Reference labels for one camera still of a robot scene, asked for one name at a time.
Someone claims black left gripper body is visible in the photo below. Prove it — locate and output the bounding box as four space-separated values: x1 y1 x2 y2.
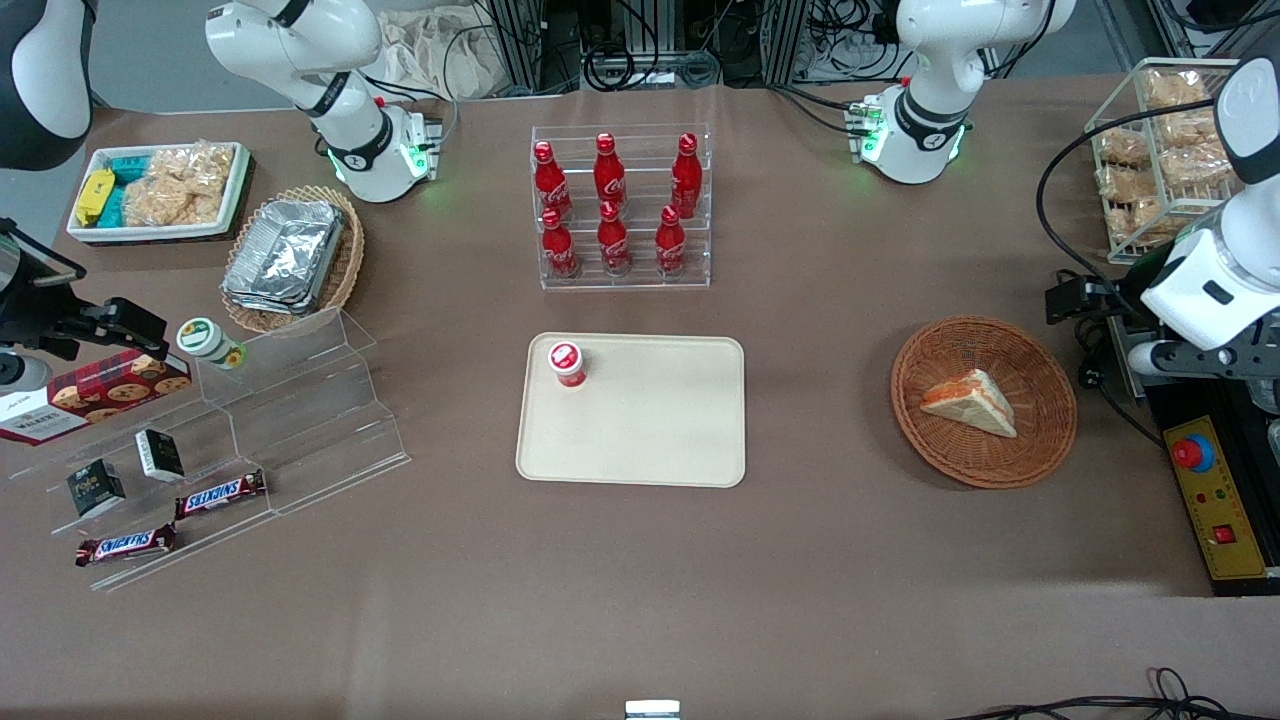
1092 282 1151 329

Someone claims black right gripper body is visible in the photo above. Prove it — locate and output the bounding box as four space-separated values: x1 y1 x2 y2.
0 280 121 359

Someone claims triangular wrapped sandwich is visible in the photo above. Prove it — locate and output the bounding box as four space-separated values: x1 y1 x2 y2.
919 367 1019 440

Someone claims white rectangular snack tray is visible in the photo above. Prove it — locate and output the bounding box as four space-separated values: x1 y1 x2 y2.
66 141 252 245

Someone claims round wicker basket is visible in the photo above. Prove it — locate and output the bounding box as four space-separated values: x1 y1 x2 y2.
889 315 1080 491

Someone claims oval wicker basket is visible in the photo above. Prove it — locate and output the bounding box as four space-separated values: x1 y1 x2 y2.
219 185 365 335

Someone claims beige plastic serving tray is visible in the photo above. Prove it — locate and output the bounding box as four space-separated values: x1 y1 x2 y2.
515 332 748 490

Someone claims green white yogurt cup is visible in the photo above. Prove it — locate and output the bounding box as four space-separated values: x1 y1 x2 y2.
176 317 247 372

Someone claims red tartan cookie box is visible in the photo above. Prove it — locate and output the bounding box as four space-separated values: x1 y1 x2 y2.
0 349 193 447

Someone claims bag of fried snacks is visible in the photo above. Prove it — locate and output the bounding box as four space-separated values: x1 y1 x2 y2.
1108 195 1193 253
1150 112 1233 191
1143 67 1217 113

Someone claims small black box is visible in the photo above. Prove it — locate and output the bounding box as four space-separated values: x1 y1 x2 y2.
134 428 187 484
66 458 128 519

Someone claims yellow snack packet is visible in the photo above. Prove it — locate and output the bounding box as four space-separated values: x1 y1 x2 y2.
77 169 117 228

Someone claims clear bag of rice crackers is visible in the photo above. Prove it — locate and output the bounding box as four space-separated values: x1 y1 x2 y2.
123 144 238 228

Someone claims teal snack packet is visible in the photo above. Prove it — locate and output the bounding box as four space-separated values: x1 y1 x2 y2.
103 150 153 230

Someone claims stack of foil containers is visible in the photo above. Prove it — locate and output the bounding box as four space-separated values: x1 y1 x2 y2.
222 198 347 317

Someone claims Snickers chocolate bar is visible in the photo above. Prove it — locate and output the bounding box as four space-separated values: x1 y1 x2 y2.
74 523 178 569
174 469 268 521

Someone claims clear acrylic step stand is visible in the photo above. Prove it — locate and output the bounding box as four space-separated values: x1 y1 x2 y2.
0 307 412 593

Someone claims black yellow control box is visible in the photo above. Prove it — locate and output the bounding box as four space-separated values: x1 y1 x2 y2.
1143 383 1280 598

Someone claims beige cloth bag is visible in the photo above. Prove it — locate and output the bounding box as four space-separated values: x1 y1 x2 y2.
378 8 503 101

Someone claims red cola bottle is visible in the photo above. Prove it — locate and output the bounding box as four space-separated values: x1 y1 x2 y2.
654 204 688 277
596 200 633 277
540 207 581 280
593 132 628 207
670 132 704 220
532 140 574 221

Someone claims red lidded small cup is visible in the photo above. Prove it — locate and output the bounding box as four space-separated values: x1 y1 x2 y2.
546 340 588 391

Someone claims clear acrylic bottle rack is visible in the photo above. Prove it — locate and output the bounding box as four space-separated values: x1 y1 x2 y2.
530 123 713 292

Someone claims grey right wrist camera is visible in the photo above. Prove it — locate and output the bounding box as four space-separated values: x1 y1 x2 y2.
0 352 53 393

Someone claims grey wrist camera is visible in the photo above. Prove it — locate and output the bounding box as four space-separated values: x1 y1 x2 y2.
1127 340 1207 384
0 352 53 393

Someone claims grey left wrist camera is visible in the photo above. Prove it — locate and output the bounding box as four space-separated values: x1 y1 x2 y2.
1127 340 1207 384

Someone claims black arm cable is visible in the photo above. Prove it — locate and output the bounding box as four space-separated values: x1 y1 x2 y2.
1035 98 1219 301

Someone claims white wire basket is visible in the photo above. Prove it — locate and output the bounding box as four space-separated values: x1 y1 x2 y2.
1084 56 1253 267

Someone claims black floor cable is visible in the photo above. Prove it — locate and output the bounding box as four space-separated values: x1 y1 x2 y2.
945 667 1280 720

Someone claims aluminium frame with cables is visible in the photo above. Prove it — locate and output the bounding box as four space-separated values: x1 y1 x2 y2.
488 0 901 93

